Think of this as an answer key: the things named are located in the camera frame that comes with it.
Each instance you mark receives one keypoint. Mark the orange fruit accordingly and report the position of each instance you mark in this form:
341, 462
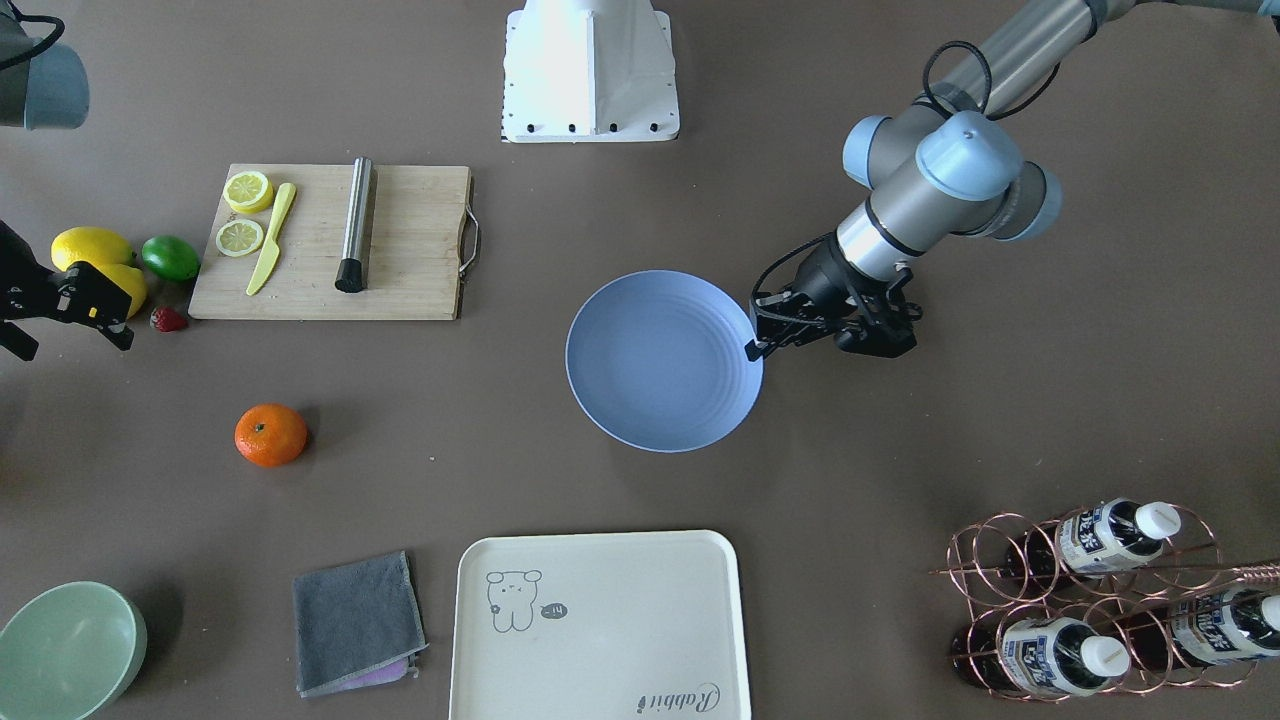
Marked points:
271, 435

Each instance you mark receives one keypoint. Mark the cream rabbit tray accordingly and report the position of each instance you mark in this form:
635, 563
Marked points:
636, 625

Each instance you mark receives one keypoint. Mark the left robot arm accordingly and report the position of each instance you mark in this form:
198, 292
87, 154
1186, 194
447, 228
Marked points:
943, 166

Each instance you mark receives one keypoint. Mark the lower yellow lemon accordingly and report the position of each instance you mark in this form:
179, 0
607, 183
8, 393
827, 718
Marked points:
129, 279

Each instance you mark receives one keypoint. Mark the tea bottle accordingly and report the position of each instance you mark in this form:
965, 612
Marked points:
1117, 535
1042, 659
1240, 624

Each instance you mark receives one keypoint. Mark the red strawberry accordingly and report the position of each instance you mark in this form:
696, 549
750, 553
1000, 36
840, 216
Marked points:
166, 319

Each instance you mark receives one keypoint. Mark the wooden cutting board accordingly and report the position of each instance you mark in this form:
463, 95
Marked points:
416, 238

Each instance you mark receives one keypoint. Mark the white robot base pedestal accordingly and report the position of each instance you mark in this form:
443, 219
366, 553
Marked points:
589, 72

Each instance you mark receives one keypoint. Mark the thin lemon slice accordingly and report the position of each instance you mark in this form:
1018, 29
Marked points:
239, 237

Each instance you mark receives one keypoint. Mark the grey cloth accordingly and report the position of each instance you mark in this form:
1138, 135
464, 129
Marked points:
357, 625

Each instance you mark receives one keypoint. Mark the top tea bottle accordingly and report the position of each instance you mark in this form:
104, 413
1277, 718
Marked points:
1117, 535

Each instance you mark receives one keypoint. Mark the green lime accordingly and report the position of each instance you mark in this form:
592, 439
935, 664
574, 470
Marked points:
171, 258

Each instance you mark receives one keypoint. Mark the blue plate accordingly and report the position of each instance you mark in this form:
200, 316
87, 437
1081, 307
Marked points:
657, 360

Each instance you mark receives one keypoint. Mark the steel rod black cap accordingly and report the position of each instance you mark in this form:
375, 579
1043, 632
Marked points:
353, 271

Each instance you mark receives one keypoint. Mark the yellow lemon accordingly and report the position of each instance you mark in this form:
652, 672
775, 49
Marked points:
129, 279
95, 245

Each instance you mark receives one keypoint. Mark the upper yellow lemon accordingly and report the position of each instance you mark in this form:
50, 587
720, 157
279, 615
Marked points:
95, 245

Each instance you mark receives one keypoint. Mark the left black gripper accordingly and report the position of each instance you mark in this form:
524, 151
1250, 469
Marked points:
824, 278

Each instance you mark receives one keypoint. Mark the green bowl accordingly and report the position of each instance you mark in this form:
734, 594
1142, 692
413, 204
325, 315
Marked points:
70, 652

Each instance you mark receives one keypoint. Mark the copper wire bottle rack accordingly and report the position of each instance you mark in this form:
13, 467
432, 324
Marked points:
1121, 596

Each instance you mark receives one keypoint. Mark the lower tea bottle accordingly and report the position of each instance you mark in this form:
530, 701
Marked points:
1240, 624
1042, 659

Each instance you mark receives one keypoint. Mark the yellow plastic knife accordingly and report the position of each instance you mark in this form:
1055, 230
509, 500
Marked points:
270, 249

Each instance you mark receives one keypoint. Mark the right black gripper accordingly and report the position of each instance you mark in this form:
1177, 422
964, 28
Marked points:
22, 287

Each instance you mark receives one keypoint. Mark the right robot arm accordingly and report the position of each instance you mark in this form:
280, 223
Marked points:
45, 86

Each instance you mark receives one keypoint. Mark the thick lemon half slice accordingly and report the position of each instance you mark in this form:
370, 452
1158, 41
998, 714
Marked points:
248, 192

